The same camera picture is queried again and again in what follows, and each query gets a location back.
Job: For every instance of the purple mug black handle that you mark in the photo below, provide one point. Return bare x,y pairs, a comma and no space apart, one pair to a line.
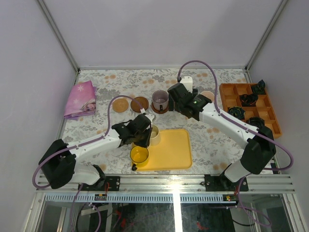
160,99

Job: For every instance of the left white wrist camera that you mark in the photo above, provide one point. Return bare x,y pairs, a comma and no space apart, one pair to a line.
151,117

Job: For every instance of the black folded item lower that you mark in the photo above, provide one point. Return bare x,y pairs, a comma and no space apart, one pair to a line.
256,121

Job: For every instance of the dark brown coaster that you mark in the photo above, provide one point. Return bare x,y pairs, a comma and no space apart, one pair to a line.
138,103
158,111

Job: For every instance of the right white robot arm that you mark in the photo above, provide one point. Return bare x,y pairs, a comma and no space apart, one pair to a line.
256,143

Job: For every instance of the yellow plastic tray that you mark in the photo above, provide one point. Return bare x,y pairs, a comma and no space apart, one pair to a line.
172,153

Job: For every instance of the orange compartment organizer box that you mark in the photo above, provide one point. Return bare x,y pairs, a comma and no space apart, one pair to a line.
262,108

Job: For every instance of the yellow mug black handle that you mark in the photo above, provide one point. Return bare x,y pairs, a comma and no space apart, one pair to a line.
139,157

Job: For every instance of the woven tan coaster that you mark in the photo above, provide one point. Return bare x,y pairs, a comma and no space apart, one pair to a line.
120,105

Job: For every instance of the pink star cloth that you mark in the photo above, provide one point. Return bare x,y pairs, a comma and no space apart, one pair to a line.
81,101

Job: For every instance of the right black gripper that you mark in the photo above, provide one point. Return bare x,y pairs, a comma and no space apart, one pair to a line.
171,104

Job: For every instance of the black folded item left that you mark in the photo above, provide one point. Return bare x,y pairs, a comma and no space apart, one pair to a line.
237,112

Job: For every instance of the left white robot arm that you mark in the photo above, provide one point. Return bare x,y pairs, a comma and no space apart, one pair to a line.
60,162

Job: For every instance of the black folded item middle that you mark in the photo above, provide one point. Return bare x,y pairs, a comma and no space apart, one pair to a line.
248,100

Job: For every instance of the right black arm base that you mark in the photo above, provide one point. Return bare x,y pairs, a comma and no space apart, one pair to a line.
220,183

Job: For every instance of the cream mug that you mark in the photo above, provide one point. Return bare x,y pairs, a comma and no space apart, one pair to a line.
155,136

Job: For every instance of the black folded item corner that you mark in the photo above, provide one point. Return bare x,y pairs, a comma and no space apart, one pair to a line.
259,88

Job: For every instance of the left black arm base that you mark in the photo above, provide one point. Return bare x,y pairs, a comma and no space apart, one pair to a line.
106,183

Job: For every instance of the black folded item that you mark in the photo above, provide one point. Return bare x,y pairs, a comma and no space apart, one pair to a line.
248,100
237,112
256,121

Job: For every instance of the aluminium front rail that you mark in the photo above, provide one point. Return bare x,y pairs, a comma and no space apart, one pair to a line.
154,188

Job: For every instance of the pink mug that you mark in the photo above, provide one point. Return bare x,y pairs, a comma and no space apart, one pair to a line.
208,94

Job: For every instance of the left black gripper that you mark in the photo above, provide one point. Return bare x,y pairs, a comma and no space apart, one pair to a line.
147,132

